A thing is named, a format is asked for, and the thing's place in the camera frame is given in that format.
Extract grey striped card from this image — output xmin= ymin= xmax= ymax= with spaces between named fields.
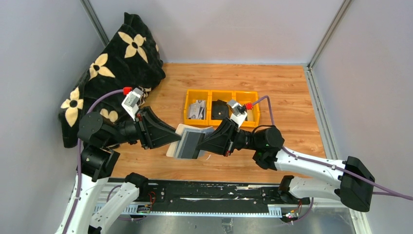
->
xmin=174 ymin=131 xmax=206 ymax=159

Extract beige leather card holder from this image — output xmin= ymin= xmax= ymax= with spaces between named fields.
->
xmin=166 ymin=124 xmax=215 ymax=159

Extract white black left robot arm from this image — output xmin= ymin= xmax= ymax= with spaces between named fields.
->
xmin=57 ymin=107 xmax=181 ymax=234

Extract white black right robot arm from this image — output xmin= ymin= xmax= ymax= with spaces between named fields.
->
xmin=197 ymin=118 xmax=375 ymax=212

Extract black cards in bin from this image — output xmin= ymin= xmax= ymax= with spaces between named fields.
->
xmin=211 ymin=99 xmax=229 ymax=120

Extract white cards in bin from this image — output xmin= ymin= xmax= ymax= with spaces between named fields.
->
xmin=188 ymin=99 xmax=206 ymax=120

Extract yellow bin right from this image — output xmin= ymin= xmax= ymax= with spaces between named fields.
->
xmin=233 ymin=91 xmax=261 ymax=128

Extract yellow bin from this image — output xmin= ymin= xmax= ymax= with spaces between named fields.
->
xmin=184 ymin=89 xmax=209 ymax=126
xmin=207 ymin=90 xmax=234 ymax=126
xmin=233 ymin=91 xmax=261 ymax=128

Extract yellow bin middle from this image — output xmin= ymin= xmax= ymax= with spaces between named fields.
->
xmin=207 ymin=90 xmax=234 ymax=126

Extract yellow bin left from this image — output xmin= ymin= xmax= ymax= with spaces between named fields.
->
xmin=184 ymin=89 xmax=209 ymax=126

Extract black floral plush blanket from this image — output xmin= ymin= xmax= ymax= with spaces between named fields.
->
xmin=58 ymin=13 xmax=166 ymax=148

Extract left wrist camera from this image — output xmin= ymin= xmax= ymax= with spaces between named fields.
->
xmin=121 ymin=87 xmax=144 ymax=121

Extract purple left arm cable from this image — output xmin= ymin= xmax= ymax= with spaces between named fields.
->
xmin=61 ymin=90 xmax=125 ymax=234

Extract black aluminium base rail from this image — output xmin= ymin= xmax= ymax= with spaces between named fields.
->
xmin=119 ymin=180 xmax=347 ymax=226

